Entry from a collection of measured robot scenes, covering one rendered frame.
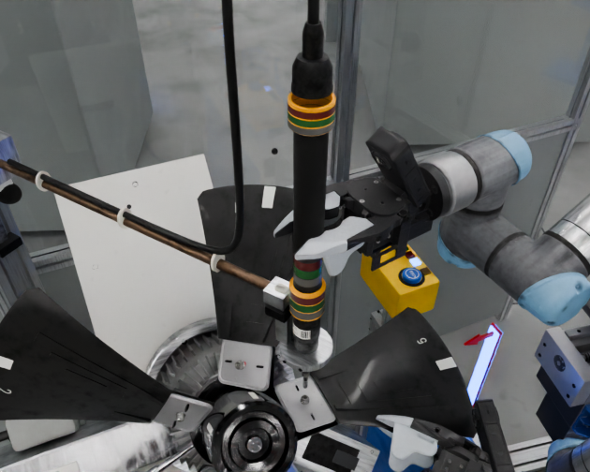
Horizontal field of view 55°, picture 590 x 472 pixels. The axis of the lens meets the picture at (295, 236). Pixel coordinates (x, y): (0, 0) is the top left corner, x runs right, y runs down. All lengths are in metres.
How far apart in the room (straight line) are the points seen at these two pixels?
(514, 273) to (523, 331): 1.90
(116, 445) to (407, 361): 0.46
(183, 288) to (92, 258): 0.16
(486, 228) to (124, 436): 0.61
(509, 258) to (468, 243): 0.06
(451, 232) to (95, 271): 0.58
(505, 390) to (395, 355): 1.53
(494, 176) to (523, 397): 1.77
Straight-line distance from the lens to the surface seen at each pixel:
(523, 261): 0.76
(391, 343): 0.95
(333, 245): 0.59
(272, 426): 0.79
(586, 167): 3.81
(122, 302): 1.02
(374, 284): 1.27
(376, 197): 0.65
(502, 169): 0.76
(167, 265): 1.02
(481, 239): 0.79
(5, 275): 1.30
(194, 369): 0.91
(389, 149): 0.59
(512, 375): 2.50
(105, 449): 0.95
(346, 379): 0.89
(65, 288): 1.53
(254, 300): 0.81
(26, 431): 0.98
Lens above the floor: 1.92
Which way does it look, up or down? 42 degrees down
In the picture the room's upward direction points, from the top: straight up
